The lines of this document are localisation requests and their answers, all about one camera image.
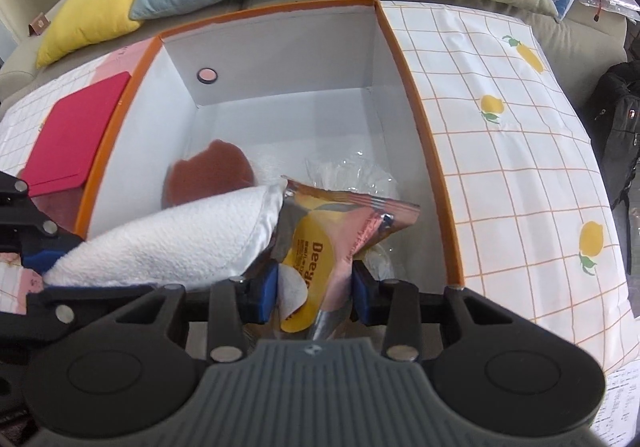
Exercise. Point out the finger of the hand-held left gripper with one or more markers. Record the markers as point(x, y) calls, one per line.
point(37, 259)
point(80, 308)

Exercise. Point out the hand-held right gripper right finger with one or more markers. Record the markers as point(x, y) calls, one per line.
point(361, 296)

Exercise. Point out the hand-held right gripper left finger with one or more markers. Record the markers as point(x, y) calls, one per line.
point(265, 294)

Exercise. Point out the yellow pink snack packet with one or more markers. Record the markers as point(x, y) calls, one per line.
point(320, 247)

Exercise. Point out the white towel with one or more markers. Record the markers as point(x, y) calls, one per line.
point(165, 237)

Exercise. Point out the wooden box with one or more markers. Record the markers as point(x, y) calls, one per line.
point(300, 57)

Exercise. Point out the reddish brown soft pad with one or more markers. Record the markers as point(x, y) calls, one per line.
point(205, 172)

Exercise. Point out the red box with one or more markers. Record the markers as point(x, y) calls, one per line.
point(75, 137)

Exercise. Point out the checked lemon print tablecloth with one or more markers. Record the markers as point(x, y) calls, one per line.
point(500, 152)

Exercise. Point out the small brown holder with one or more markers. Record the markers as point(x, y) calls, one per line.
point(39, 23)

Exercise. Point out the yellow pillow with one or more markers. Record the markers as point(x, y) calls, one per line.
point(95, 2)

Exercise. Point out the printed paper sheets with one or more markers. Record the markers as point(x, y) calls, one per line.
point(620, 402)

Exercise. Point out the black backpack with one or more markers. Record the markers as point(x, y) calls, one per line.
point(620, 127)

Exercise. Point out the beige sofa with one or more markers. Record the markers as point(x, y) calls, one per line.
point(585, 34)

